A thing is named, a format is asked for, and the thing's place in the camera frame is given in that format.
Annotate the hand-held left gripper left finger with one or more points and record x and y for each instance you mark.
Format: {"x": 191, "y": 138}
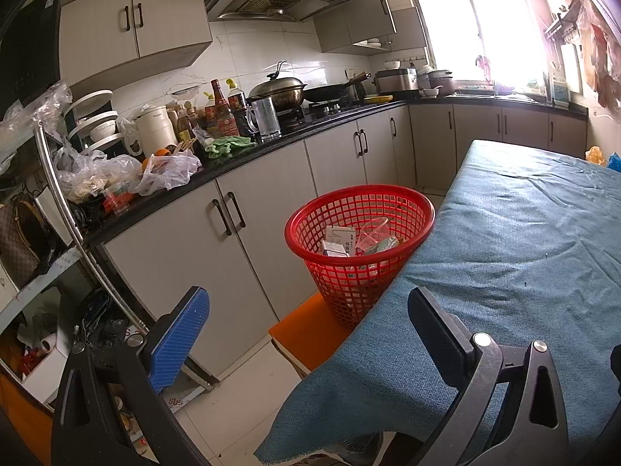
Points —
{"x": 177, "y": 344}

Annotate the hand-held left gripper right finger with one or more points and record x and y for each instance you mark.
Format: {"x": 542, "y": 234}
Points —
{"x": 436, "y": 335}

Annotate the green tissue pack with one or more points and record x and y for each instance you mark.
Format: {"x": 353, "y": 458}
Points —
{"x": 390, "y": 245}

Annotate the red plastic basket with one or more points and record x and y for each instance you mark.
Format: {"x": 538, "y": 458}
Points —
{"x": 339, "y": 296}

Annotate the clear plastic bowl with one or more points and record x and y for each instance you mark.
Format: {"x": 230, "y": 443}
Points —
{"x": 373, "y": 233}

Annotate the white box with coloured label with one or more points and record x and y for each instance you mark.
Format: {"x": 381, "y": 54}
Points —
{"x": 334, "y": 248}

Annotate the white printed cardboard box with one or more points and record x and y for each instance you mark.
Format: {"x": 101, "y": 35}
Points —
{"x": 339, "y": 235}

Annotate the blue tablecloth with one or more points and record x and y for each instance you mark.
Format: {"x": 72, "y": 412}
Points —
{"x": 509, "y": 252}

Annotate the orange stool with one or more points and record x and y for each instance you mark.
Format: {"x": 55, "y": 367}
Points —
{"x": 301, "y": 330}

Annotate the person's grey shoe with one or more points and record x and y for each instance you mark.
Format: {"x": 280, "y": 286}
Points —
{"x": 359, "y": 449}

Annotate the orange fruit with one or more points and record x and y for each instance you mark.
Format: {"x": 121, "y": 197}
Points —
{"x": 155, "y": 160}

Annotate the clear plastic bags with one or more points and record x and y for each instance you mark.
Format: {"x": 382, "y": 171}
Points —
{"x": 97, "y": 174}

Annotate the brown patterned handbag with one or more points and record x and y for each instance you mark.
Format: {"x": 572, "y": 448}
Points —
{"x": 17, "y": 242}

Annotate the grey lower kitchen cabinets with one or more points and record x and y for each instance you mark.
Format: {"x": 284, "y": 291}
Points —
{"x": 315, "y": 179}

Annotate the grey kitchen cabinets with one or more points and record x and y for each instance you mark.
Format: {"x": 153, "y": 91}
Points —
{"x": 315, "y": 179}
{"x": 160, "y": 14}

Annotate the green cloth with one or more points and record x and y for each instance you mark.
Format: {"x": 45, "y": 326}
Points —
{"x": 225, "y": 145}

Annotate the black kitchen countertop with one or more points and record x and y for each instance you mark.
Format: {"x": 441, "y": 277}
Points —
{"x": 271, "y": 151}

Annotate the white electric jug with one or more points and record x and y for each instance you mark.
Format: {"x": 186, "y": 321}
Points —
{"x": 155, "y": 128}

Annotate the white dish rack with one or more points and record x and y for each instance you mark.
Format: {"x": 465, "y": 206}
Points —
{"x": 92, "y": 121}

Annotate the yellow plastic bag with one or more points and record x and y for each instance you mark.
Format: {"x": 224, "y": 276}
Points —
{"x": 594, "y": 155}

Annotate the cluster of sauce bottles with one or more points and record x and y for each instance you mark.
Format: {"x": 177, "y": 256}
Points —
{"x": 218, "y": 107}

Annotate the glass mug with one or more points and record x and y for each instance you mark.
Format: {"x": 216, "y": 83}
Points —
{"x": 266, "y": 119}

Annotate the yellow dish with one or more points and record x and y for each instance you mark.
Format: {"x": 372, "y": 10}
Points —
{"x": 378, "y": 99}

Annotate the blue plastic bag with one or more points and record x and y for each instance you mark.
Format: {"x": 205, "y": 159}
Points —
{"x": 615, "y": 162}

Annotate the maroon pot with lid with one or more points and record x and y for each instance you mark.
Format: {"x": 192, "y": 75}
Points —
{"x": 441, "y": 85}

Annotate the gas stove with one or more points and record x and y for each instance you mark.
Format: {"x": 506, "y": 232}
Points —
{"x": 320, "y": 109}

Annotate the silver rice cooker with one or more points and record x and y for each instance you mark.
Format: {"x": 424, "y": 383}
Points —
{"x": 395, "y": 82}

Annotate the white pot and bowls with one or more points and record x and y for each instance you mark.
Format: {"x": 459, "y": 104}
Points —
{"x": 424, "y": 77}

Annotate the black frying pan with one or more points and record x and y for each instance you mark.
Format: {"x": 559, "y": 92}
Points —
{"x": 330, "y": 91}

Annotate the blue and white box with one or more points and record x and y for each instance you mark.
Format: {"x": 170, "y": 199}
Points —
{"x": 562, "y": 92}

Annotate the red cloth on faucet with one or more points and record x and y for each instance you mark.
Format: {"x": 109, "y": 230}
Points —
{"x": 482, "y": 65}

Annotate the steel wok with lid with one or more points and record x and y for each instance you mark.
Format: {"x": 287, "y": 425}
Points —
{"x": 279, "y": 90}

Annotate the white cutting board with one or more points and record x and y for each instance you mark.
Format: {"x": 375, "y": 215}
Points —
{"x": 571, "y": 68}

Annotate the kitchen window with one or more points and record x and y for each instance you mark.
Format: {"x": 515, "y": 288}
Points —
{"x": 485, "y": 24}

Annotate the grey upper kitchen cabinets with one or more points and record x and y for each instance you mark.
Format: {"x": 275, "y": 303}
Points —
{"x": 160, "y": 14}

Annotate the black appliance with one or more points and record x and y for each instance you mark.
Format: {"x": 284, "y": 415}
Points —
{"x": 29, "y": 48}

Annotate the hanging plastic bags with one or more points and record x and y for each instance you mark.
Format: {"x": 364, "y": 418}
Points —
{"x": 596, "y": 43}

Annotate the chrome tube frame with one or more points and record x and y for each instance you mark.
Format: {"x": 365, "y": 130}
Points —
{"x": 63, "y": 189}

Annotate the metal wall rack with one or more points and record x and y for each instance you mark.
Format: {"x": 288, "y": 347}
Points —
{"x": 558, "y": 24}

